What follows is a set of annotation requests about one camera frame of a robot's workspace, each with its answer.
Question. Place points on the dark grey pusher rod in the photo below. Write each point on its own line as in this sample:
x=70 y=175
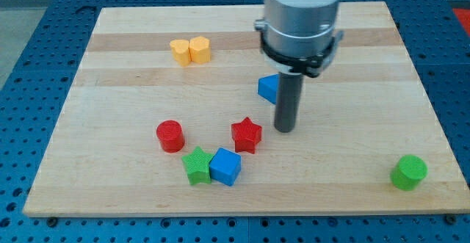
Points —
x=287 y=101

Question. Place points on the blue cube block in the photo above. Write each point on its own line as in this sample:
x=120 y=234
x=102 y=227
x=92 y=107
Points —
x=225 y=166

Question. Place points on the yellow hexagon block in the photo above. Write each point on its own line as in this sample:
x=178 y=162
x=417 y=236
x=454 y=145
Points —
x=200 y=49

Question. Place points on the red cylinder block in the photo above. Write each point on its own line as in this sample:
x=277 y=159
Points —
x=170 y=136

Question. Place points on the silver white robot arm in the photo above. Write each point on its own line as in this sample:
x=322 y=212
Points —
x=297 y=36

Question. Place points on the blue triangle block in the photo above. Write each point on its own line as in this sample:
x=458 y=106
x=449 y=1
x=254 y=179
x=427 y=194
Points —
x=267 y=88

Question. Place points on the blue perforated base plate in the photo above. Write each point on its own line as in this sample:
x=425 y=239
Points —
x=34 y=93

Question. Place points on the green star block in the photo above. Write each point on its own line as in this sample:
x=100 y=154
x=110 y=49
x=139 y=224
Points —
x=196 y=165

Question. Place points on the red star block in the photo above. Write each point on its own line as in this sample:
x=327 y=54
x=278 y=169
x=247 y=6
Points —
x=246 y=135

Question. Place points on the light wooden board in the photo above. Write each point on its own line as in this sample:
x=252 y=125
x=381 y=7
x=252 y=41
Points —
x=163 y=119

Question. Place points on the green cylinder block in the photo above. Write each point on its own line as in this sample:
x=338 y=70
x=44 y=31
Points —
x=408 y=172

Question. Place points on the yellow heart block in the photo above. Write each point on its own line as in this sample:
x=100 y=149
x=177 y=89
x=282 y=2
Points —
x=180 y=52

